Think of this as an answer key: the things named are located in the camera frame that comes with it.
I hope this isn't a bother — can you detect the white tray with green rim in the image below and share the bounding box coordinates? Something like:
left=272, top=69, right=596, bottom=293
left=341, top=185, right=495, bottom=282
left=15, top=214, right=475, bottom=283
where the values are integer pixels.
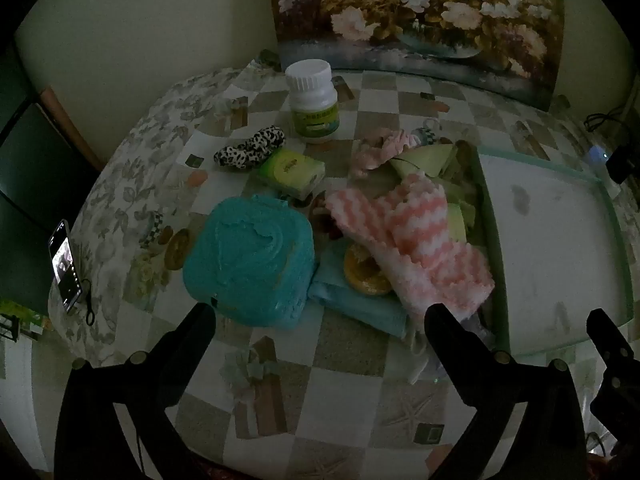
left=470, top=145, right=632, bottom=361

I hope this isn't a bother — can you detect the leopard print scrunchie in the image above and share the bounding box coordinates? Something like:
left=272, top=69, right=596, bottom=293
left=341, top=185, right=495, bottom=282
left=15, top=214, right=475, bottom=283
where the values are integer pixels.
left=213, top=125, right=287, bottom=171

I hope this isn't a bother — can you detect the dark cabinet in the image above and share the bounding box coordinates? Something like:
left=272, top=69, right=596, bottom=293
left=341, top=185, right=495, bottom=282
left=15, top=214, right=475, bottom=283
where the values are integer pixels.
left=0, top=45, right=101, bottom=311

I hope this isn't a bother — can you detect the black phone strap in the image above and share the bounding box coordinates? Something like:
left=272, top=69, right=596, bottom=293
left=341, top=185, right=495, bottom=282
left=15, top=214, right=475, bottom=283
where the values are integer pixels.
left=80, top=277, right=98, bottom=326

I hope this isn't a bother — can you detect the white pill bottle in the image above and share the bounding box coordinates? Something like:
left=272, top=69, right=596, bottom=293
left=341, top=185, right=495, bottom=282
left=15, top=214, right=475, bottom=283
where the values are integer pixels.
left=285, top=59, right=342, bottom=145

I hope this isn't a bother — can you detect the pink white striped cloth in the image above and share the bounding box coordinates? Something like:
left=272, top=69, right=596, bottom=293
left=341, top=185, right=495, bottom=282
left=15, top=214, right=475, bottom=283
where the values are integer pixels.
left=325, top=171, right=496, bottom=321

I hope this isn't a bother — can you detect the light blue cloth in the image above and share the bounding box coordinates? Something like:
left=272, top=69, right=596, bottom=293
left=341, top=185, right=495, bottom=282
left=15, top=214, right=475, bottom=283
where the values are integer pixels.
left=307, top=250, right=416, bottom=338

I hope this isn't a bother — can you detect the black cable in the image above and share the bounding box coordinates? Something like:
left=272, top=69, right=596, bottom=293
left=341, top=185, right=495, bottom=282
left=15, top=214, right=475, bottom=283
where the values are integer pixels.
left=584, top=105, right=640, bottom=136

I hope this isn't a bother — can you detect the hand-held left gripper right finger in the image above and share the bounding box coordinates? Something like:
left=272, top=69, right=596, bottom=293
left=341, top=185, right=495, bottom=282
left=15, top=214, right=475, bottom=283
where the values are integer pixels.
left=424, top=302, right=588, bottom=480

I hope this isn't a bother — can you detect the black power adapter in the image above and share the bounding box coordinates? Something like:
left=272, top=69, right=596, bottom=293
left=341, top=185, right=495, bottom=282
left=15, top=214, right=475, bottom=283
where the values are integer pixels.
left=605, top=145, right=640, bottom=183

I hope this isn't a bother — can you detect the light green cloth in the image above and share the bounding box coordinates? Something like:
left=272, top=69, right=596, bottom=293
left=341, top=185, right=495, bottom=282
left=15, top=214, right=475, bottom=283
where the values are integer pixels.
left=390, top=142, right=481, bottom=241

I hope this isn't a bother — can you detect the green package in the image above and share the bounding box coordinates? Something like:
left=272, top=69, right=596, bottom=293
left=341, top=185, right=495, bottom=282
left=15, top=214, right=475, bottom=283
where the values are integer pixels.
left=0, top=300, right=51, bottom=343

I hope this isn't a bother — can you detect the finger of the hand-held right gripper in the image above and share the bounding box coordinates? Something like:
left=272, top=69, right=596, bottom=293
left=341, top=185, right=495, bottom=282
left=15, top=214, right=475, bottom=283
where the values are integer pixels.
left=586, top=308, right=638, bottom=376

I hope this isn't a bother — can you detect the teal plastic container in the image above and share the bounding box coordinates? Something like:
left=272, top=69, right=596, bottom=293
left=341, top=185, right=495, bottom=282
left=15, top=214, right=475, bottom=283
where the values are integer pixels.
left=182, top=194, right=317, bottom=331

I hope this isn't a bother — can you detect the flower painting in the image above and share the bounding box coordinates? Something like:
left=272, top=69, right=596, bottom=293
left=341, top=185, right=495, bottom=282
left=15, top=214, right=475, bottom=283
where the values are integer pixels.
left=267, top=0, right=566, bottom=111

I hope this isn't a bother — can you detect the pink fluffy scrunchie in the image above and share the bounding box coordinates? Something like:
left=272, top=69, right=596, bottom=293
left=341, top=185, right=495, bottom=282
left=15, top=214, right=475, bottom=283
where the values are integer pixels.
left=350, top=127, right=426, bottom=178

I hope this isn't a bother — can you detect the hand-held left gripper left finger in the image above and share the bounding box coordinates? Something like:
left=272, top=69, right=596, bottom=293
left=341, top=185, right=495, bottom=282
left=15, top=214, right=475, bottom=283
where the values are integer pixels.
left=54, top=302, right=218, bottom=480

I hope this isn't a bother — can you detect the checkered printed tablecloth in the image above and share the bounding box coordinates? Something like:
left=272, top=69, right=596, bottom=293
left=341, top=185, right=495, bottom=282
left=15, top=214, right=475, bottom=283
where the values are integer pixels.
left=47, top=60, right=640, bottom=480

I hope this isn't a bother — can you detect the green tissue pack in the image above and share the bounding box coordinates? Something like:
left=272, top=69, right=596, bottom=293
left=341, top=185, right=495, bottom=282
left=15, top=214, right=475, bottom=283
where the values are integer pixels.
left=256, top=147, right=327, bottom=200

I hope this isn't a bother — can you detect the white charger with blue light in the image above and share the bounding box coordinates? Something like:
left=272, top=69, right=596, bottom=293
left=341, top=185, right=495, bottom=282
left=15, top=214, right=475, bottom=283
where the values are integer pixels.
left=587, top=145, right=613, bottom=181

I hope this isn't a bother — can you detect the smartphone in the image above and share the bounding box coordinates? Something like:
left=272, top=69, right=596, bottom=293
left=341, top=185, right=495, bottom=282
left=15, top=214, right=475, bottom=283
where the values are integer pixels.
left=47, top=219, right=83, bottom=316

